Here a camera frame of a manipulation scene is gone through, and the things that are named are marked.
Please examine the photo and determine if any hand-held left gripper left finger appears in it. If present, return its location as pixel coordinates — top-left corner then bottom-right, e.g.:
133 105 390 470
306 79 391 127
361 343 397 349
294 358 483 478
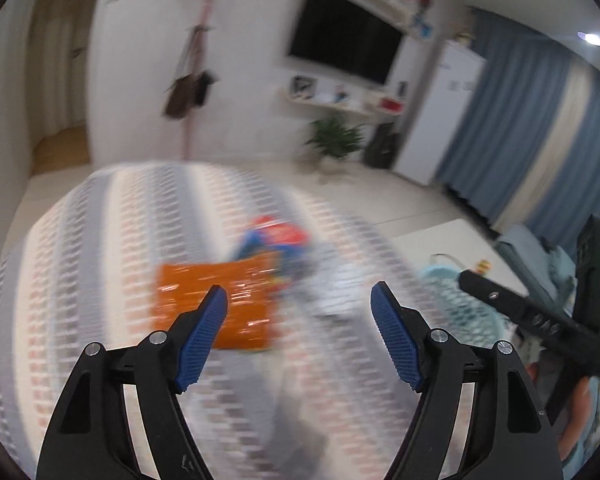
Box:
37 284 229 480

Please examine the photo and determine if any black bin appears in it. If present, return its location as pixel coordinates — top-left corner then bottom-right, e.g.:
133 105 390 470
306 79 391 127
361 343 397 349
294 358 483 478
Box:
364 122 398 170

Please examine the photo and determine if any blue red snack packet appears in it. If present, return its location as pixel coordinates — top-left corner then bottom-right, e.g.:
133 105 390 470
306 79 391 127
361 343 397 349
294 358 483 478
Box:
232 216 313 281

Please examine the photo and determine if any small blue box shelf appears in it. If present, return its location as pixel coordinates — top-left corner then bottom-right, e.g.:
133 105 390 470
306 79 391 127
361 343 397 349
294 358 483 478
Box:
410 12 433 38

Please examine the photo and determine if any brown hanging bag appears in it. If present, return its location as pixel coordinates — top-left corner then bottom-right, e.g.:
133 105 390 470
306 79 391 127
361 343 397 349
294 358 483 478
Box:
162 30 201 120

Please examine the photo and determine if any blue beige curtain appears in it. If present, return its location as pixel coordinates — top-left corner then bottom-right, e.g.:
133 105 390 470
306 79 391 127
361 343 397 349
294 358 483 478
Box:
437 7 600 261

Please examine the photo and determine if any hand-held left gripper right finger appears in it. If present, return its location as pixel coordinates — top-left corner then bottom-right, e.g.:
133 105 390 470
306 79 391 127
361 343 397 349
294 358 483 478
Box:
370 281 566 480

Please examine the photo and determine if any light blue laundry basket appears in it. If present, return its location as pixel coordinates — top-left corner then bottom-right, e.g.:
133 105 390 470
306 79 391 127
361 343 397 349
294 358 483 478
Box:
417 254 518 356

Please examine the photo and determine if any white lower wall shelf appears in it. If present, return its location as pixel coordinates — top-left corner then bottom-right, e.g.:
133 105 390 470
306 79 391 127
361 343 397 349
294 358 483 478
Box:
279 85 376 116

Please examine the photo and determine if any pink coat rack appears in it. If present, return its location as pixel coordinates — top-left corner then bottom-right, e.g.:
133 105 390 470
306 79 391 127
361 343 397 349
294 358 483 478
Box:
182 0 226 161

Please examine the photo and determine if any black wall television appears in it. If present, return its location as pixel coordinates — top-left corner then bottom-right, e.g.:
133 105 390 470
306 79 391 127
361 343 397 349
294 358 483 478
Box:
287 0 405 86

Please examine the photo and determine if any black hanging bag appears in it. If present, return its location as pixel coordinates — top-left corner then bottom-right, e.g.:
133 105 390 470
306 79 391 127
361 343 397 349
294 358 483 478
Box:
195 35 216 108

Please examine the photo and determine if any green potted plant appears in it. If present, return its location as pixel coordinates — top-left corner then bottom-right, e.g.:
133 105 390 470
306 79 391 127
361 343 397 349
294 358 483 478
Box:
305 116 366 163

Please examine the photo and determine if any striped woven tablecloth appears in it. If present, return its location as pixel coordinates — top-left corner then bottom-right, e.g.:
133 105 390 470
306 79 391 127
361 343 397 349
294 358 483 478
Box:
0 160 481 480

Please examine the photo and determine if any orange snack packet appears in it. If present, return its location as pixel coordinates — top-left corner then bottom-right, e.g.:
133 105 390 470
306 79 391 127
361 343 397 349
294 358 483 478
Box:
155 255 278 352

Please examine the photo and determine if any teal sofa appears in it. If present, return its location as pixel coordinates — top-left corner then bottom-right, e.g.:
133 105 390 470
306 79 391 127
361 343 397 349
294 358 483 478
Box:
495 222 600 441

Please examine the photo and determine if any white door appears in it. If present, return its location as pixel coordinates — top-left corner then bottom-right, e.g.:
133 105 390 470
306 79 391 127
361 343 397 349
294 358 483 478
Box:
0 0 46 261

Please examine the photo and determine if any white refrigerator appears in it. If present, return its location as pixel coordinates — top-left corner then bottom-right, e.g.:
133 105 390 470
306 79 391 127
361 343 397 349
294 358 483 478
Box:
395 40 487 186

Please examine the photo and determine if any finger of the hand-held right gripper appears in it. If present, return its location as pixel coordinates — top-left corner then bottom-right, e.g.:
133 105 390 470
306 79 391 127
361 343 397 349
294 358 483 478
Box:
545 360 588 423
459 269 600 378

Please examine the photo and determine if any white coffee table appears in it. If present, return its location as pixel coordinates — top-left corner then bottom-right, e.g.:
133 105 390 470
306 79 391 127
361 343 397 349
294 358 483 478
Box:
395 217 531 301

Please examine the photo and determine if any white door frame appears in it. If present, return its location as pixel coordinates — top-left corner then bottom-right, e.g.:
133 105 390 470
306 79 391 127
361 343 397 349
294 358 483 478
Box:
27 0 103 161

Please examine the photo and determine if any person's right forearm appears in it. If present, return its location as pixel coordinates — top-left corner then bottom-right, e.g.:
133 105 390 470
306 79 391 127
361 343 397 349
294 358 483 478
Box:
557 380 600 466

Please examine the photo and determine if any butterfly picture frame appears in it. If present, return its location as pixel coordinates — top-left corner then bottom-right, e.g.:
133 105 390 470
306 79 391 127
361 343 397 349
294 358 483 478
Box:
290 75 315 100

